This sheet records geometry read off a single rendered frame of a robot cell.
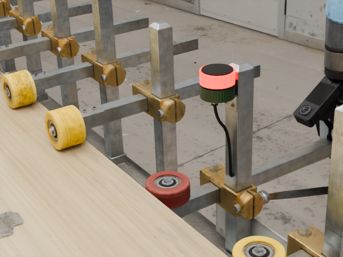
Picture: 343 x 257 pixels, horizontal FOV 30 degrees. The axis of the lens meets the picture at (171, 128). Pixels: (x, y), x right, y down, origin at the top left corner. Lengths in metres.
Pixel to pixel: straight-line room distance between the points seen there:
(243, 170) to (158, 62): 0.29
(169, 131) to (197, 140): 1.89
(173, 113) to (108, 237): 0.38
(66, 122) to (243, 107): 0.36
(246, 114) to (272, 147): 2.07
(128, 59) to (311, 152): 0.53
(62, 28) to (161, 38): 0.51
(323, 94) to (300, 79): 2.69
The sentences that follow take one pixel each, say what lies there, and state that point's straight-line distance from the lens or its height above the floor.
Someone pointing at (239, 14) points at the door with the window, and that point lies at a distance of 4.99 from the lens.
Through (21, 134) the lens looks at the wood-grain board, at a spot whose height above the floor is 0.90.
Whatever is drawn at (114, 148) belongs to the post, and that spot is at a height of 0.75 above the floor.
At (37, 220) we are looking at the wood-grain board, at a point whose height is 0.90.
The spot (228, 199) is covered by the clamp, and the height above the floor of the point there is 0.85.
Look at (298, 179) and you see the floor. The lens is 2.94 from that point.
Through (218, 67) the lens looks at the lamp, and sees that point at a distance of 1.07.
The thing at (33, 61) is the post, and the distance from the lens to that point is 2.00.
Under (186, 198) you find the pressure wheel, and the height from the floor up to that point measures 0.89.
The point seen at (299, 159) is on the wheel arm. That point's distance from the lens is 1.33.
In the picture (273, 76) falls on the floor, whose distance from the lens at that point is 4.05.
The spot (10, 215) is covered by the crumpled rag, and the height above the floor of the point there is 0.91.
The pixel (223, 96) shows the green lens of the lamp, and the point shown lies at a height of 1.08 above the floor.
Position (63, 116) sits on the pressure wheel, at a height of 0.98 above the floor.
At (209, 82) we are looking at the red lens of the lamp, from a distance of 1.05.
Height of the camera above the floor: 1.50
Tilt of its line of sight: 26 degrees down
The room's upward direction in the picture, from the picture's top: 2 degrees counter-clockwise
